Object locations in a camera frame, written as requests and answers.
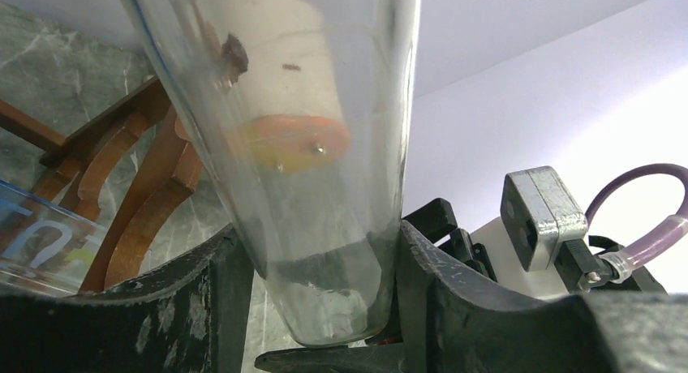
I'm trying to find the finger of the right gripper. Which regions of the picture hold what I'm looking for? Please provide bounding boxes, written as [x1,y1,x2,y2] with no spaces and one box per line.
[254,344,408,373]

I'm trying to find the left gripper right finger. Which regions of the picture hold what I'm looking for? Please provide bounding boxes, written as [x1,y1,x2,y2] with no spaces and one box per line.
[397,223,687,372]

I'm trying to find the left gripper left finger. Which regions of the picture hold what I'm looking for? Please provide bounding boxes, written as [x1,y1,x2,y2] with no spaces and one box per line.
[1,227,254,372]

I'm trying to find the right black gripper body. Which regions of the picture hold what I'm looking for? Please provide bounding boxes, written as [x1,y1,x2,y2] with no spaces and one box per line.
[402,198,497,282]

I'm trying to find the blue glass bottle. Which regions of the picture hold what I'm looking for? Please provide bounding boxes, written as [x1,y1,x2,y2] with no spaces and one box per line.
[1,181,107,298]

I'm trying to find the small clear glass bottle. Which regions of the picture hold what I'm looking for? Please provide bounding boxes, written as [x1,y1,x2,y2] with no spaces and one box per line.
[120,0,421,347]

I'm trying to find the brown wooden wine rack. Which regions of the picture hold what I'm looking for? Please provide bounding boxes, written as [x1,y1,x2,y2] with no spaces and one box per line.
[1,78,211,293]

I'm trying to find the cream orange yellow drawer cabinet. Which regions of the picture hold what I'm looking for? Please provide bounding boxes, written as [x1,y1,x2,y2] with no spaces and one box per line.
[191,0,351,174]

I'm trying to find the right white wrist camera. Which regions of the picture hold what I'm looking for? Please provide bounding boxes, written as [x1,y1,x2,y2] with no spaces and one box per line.
[471,166,613,300]

